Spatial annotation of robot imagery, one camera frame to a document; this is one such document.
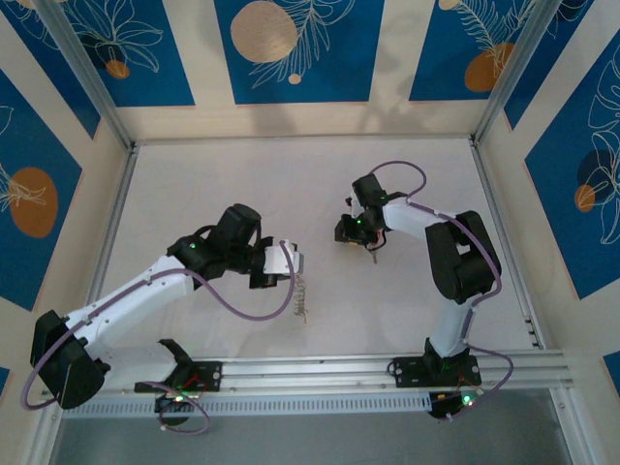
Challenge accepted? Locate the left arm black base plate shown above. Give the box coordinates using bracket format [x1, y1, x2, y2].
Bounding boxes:
[134, 360, 223, 393]

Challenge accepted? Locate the aluminium frame post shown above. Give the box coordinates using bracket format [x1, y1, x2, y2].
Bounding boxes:
[36, 0, 136, 149]
[471, 0, 569, 146]

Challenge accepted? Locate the aluminium table side rail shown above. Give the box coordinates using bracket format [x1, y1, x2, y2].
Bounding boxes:
[84, 144, 140, 311]
[469, 139, 546, 350]

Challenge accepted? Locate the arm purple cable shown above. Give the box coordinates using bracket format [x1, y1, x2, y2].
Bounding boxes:
[370, 160, 515, 422]
[19, 241, 297, 433]

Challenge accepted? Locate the aluminium frame leg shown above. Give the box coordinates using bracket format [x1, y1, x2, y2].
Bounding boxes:
[26, 406, 67, 465]
[549, 387, 590, 465]

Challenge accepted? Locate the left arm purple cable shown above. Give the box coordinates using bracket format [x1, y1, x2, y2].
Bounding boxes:
[19, 241, 297, 433]

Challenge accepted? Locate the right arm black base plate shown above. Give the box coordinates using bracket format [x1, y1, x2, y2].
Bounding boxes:
[392, 356, 482, 388]

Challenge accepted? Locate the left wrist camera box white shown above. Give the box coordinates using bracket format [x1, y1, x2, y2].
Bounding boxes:
[263, 237, 305, 281]

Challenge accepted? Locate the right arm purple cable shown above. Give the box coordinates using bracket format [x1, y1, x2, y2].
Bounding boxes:
[370, 160, 515, 422]

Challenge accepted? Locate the aluminium mounting rail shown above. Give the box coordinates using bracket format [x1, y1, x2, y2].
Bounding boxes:
[41, 349, 578, 397]

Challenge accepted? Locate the grey keyring with small rings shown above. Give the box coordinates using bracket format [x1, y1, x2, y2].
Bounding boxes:
[292, 274, 312, 322]

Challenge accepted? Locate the grey slotted cable duct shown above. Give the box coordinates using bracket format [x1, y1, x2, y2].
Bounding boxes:
[62, 390, 432, 419]

